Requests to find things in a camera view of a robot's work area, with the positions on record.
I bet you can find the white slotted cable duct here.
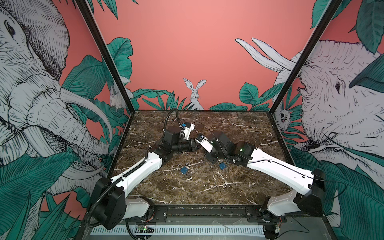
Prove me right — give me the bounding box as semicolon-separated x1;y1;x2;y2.
89;224;265;237

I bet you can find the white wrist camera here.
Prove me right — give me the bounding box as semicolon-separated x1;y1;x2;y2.
196;134;213;153
181;122;195;141

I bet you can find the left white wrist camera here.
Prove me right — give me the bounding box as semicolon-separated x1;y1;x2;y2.
181;122;195;141

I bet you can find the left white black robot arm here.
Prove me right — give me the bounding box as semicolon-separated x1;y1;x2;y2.
85;118;200;230

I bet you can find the right black frame post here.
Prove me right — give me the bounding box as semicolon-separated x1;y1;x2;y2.
269;0;342;115

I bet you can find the blue padlock front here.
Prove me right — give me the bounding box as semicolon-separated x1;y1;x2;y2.
180;167;189;175

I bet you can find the small green circuit board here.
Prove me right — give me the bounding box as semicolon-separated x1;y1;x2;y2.
136;226;154;234

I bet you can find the black frame post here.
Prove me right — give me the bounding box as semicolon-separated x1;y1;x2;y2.
75;0;136;116
269;0;342;115

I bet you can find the left black frame post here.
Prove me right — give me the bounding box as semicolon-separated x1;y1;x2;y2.
75;0;136;116

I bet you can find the blue padlock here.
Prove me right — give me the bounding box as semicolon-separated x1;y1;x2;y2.
219;163;227;170
180;167;189;175

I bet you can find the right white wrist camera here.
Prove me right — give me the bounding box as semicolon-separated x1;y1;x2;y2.
196;134;213;153

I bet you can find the black front mounting rail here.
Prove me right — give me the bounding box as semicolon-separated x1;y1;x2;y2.
85;204;316;224

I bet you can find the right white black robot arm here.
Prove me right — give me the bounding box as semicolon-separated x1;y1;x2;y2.
197;132;326;222

